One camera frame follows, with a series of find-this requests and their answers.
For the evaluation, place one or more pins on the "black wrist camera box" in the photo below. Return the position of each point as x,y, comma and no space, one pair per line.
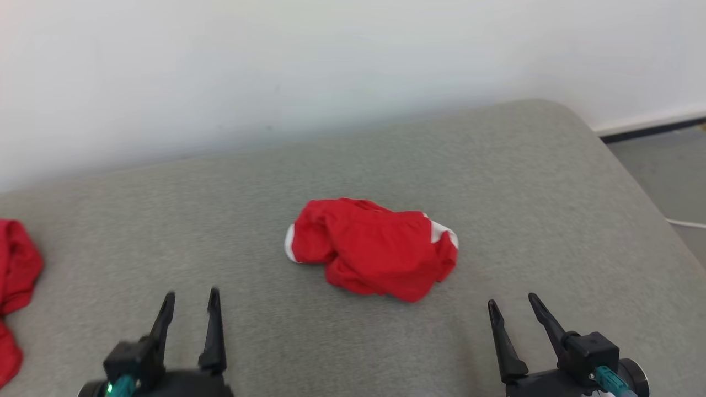
132,358
590,353

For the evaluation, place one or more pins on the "grey fabric sofa cushion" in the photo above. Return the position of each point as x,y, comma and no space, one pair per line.
353,165

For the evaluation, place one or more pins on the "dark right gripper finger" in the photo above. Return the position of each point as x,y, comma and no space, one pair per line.
507,353
549,325

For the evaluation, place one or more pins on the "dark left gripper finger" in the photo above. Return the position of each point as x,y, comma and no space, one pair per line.
214,342
164,325

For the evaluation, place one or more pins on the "red shorts with white trim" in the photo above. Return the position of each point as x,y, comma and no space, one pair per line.
375,248

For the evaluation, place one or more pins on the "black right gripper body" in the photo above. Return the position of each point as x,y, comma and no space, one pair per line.
546,386

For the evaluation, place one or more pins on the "red basketball jersey white sleeves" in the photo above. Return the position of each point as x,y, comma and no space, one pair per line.
16,264

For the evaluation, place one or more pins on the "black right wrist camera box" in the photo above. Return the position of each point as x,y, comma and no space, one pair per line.
590,353

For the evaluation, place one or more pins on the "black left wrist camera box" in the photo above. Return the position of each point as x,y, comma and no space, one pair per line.
132,358

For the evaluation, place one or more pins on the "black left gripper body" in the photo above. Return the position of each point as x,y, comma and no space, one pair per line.
187,386

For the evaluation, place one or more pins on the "black wall baseboard strip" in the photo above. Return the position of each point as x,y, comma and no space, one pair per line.
651,128

